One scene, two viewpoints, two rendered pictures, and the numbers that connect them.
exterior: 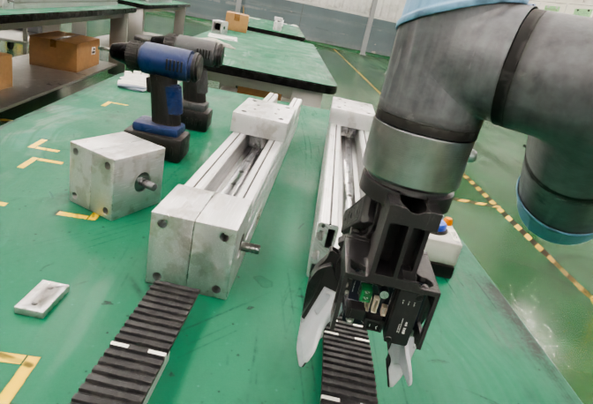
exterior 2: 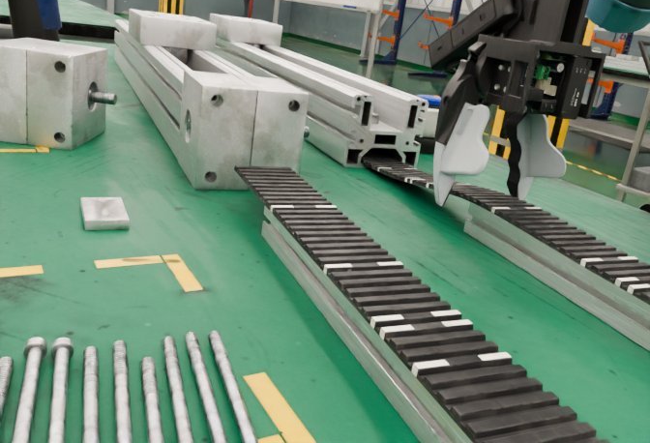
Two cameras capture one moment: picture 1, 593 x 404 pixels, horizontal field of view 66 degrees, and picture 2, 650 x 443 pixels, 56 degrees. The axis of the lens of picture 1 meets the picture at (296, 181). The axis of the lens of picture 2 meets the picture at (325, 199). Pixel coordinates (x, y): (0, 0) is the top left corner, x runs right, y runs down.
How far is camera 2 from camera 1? 0.33 m
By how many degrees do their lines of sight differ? 25
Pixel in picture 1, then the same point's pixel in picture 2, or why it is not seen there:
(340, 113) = (239, 25)
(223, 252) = (293, 127)
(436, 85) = not seen: outside the picture
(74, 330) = (179, 231)
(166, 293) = (260, 174)
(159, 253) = (213, 143)
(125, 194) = (81, 111)
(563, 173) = not seen: outside the picture
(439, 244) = not seen: hidden behind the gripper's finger
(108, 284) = (157, 196)
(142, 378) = (342, 221)
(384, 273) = (564, 42)
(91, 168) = (26, 78)
